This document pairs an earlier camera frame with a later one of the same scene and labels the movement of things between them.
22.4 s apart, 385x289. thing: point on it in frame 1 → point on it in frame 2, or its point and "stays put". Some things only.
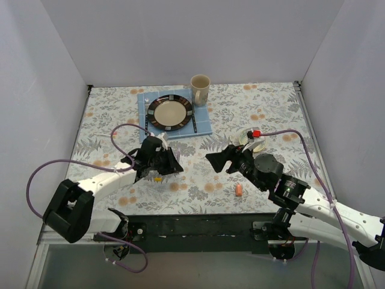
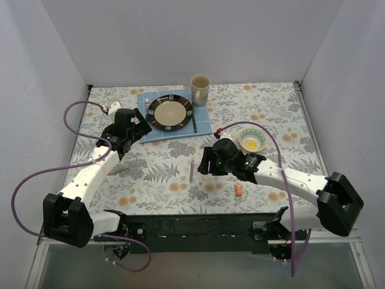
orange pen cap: (239, 190) stays put
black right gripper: (230, 159) → (210, 161)
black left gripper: (162, 159) → (140, 125)
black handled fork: (146, 102) stays put
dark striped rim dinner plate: (169, 112) stays put
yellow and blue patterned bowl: (243, 139) stays put
